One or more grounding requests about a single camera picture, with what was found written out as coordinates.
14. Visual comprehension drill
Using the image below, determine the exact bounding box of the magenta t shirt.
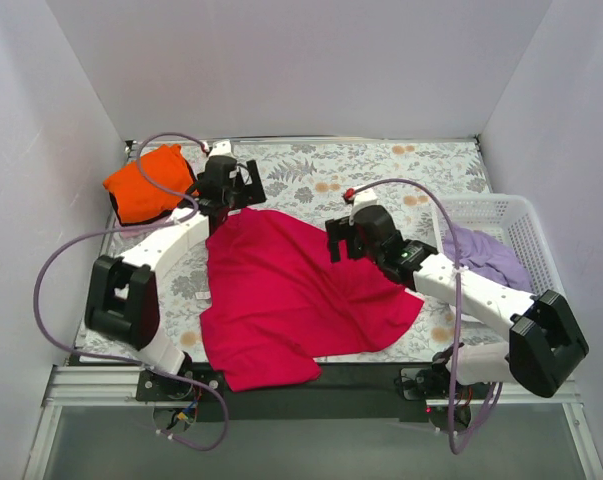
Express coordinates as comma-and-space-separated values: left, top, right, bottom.
200, 209, 424, 392

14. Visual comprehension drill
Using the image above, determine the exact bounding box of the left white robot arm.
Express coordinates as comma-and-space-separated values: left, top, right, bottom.
84, 153, 266, 400

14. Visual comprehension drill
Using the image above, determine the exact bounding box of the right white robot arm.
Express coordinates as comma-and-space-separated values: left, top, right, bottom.
325, 205, 589, 398

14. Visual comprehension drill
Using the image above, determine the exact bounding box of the folded orange t shirt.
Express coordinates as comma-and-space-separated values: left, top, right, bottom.
102, 144, 200, 226

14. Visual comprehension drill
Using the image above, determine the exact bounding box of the lavender t shirt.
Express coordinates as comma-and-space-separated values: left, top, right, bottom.
454, 225, 533, 293

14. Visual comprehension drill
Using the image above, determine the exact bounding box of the white plastic basket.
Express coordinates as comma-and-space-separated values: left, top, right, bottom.
440, 193, 565, 295

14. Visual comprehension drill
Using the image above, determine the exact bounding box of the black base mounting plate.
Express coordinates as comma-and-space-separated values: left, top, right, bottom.
135, 362, 450, 422

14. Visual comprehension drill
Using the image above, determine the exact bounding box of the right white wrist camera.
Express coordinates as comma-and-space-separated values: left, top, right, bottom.
343, 186, 378, 225

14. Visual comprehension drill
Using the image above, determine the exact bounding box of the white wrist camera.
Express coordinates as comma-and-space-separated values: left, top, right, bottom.
204, 139, 234, 157
343, 186, 378, 225

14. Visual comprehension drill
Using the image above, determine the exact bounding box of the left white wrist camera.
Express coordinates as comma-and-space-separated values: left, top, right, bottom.
204, 139, 234, 157

